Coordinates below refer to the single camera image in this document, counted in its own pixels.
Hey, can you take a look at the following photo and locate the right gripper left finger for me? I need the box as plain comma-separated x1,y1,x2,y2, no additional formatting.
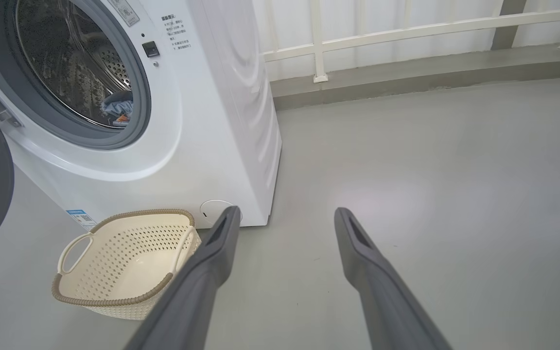
124,206,242,350

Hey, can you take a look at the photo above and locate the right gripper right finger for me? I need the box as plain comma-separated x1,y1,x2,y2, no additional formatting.
334,208,453,350

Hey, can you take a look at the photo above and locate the blue cartoon print garment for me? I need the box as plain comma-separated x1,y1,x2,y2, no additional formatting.
101,105,132,128

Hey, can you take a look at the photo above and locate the blue and cream cartoon garment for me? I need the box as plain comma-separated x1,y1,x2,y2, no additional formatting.
105,90,134,108

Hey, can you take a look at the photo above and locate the white front-load washing machine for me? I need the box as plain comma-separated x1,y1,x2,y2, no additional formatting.
0,0,283,229

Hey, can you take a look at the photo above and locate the grey warning sticker label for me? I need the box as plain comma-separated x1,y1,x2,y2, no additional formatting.
107,0,140,27

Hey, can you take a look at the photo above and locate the cream perforated laundry basket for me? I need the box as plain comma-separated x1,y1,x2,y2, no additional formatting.
52,209,203,320

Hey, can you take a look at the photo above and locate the round white drain filter cover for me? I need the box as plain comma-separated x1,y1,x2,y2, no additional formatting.
199,199,243,228

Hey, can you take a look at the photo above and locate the blue energy label sticker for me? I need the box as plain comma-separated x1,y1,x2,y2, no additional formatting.
65,210,98,230

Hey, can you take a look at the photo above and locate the white metal railing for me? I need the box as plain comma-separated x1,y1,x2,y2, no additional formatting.
261,0,560,83

